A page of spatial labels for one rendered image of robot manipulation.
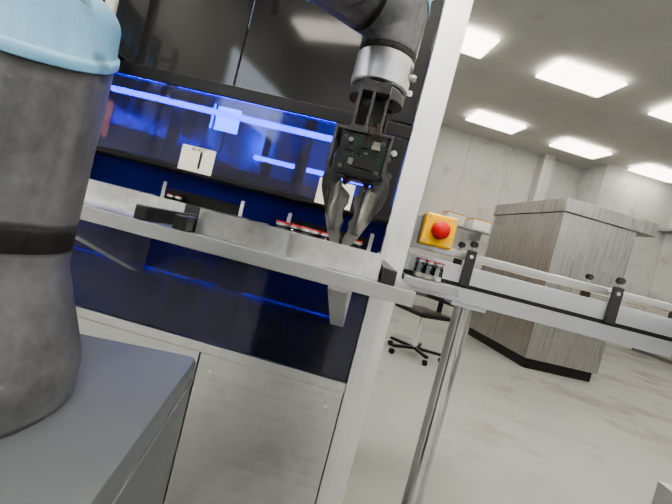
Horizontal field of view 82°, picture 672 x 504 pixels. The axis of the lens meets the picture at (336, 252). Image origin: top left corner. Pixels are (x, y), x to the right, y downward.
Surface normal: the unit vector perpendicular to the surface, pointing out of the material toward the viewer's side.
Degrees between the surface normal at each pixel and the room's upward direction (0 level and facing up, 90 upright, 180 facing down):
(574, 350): 90
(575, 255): 90
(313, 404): 90
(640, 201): 90
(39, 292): 72
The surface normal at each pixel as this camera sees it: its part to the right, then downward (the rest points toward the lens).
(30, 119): 0.89, 0.24
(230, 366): -0.09, 0.01
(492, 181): 0.11, 0.06
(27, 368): 0.98, -0.05
